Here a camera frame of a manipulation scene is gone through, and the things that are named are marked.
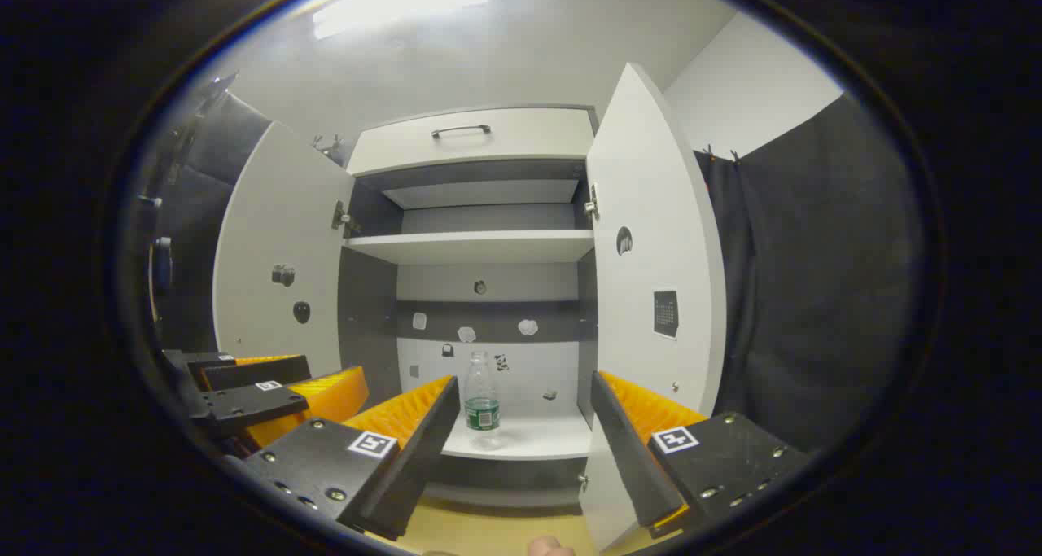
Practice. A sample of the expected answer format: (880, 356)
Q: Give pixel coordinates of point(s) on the clear plastic bottle green label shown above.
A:
(482, 413)

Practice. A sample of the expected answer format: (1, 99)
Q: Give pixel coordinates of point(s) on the black backdrop cloth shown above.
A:
(814, 279)
(203, 214)

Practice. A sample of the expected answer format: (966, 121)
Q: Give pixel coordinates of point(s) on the white cabinet drawer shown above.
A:
(472, 153)

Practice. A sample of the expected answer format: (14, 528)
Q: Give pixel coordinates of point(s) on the white cabinet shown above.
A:
(488, 283)

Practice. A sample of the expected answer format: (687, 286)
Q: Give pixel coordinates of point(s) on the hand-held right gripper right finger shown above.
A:
(627, 458)

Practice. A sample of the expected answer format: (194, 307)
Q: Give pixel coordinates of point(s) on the white cabinet shelf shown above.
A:
(472, 247)

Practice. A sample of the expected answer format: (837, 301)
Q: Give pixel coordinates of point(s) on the white cabinet door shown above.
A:
(277, 230)
(651, 214)

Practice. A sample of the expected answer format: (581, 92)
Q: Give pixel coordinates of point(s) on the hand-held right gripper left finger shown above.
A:
(423, 450)

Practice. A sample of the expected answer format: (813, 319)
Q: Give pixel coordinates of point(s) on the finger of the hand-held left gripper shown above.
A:
(252, 405)
(252, 373)

